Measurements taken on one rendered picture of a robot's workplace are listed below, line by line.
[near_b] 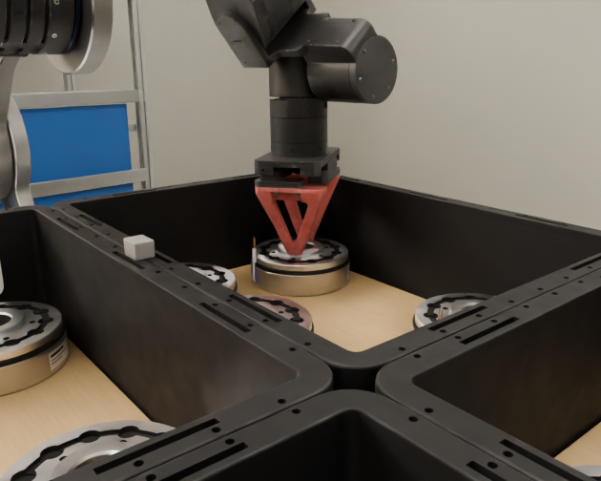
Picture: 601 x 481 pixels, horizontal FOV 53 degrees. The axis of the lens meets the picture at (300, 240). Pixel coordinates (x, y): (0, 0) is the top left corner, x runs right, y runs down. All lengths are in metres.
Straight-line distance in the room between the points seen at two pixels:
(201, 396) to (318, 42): 0.31
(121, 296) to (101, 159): 2.13
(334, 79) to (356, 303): 0.21
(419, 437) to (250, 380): 0.10
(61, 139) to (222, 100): 1.67
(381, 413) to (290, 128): 0.39
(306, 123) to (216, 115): 3.33
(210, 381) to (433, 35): 3.51
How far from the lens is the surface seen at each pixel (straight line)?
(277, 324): 0.30
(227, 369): 0.31
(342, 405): 0.23
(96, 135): 2.52
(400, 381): 0.25
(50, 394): 0.47
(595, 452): 0.42
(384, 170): 4.00
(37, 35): 0.89
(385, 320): 0.55
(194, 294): 0.34
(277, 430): 0.22
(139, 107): 2.60
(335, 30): 0.54
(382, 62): 0.54
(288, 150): 0.58
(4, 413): 0.46
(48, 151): 2.44
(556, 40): 3.41
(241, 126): 4.04
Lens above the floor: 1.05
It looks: 17 degrees down
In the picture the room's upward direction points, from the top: straight up
